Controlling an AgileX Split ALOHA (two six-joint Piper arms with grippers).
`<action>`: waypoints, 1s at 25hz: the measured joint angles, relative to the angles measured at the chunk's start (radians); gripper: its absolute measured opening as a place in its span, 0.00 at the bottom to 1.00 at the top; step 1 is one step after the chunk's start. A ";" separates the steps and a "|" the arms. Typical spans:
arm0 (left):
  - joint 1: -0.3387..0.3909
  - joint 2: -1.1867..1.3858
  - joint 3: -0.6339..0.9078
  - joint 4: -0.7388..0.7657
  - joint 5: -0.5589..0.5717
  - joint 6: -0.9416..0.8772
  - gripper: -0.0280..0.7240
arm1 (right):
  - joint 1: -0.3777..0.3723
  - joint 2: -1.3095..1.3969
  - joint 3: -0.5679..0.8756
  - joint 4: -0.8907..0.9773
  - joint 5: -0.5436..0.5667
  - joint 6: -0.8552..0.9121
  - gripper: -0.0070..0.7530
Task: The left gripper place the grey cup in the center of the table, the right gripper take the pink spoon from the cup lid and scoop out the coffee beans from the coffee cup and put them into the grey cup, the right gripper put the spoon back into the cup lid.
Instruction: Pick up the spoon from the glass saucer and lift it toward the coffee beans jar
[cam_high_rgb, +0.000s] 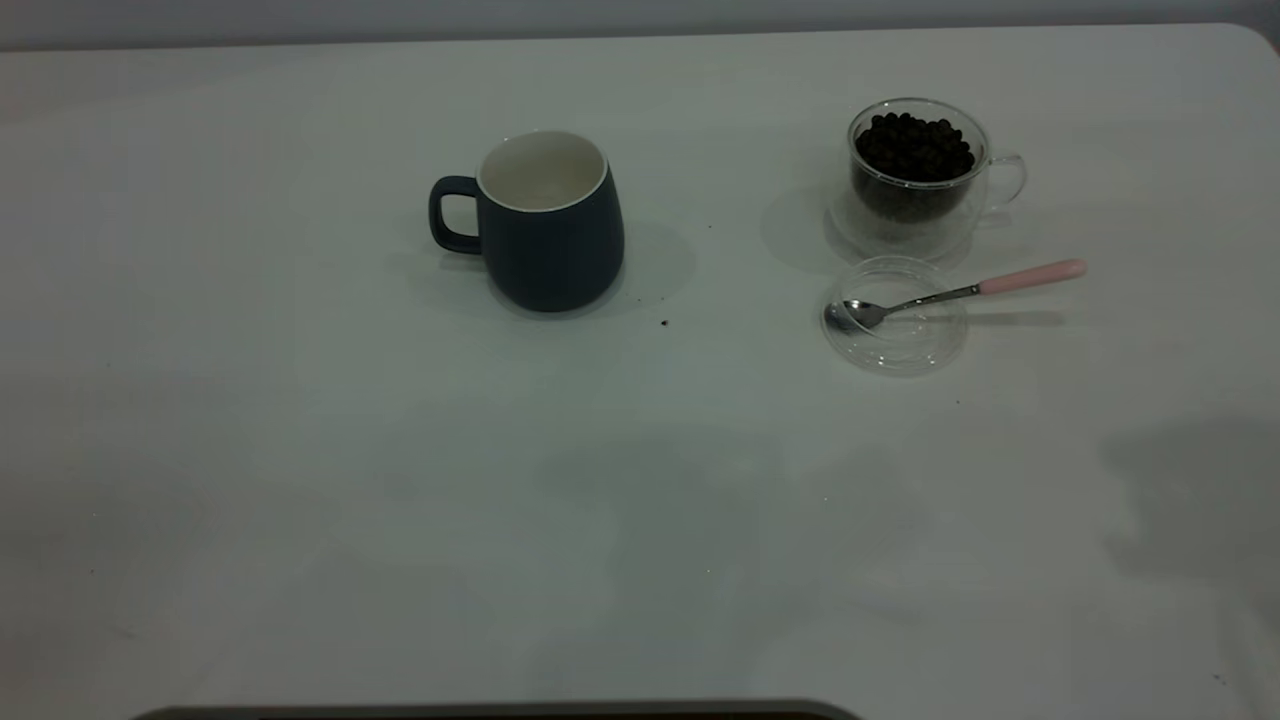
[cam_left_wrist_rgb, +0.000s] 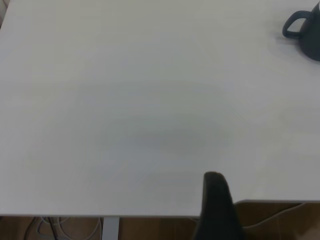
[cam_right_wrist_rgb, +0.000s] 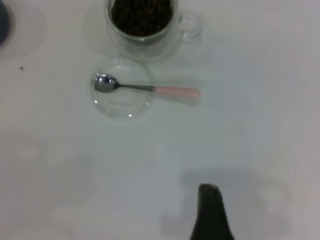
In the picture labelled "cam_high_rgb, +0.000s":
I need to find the dark grey-blue ceramic mug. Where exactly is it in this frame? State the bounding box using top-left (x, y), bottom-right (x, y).
top-left (429, 129), bottom-right (626, 313)

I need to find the metal spoon with pink handle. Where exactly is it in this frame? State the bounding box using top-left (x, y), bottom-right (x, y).
top-left (824, 259), bottom-right (1089, 336)

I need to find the clear round glass lid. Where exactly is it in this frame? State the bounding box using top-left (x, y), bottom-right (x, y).
top-left (820, 256), bottom-right (970, 378)

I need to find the clear double-walled glass cup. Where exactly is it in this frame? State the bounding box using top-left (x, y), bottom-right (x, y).
top-left (828, 97), bottom-right (1029, 264)

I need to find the pile of dark coffee beans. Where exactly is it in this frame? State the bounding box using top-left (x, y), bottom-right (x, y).
top-left (852, 112), bottom-right (976, 223)

